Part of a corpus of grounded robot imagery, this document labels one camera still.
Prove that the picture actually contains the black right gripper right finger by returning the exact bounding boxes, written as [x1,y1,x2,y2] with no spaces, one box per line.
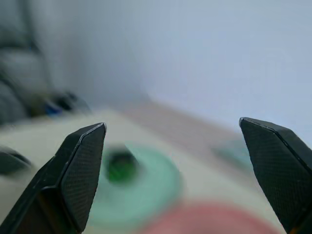
[239,117,312,234]

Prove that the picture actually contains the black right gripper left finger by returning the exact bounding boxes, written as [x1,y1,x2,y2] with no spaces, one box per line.
[0,122,107,234]

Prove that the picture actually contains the light blue plate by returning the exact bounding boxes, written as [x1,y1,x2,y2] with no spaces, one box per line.
[211,143,253,169]

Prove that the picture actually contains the green round item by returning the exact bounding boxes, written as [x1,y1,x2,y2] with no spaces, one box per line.
[105,150,137,183]

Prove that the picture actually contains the green plate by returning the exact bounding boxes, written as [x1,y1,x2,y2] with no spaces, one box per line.
[89,143,182,227]

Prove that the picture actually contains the red plate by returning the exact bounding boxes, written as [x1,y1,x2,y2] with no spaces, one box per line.
[138,200,281,234]

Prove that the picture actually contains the dark rounded object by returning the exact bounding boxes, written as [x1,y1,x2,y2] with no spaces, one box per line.
[0,146,32,176]

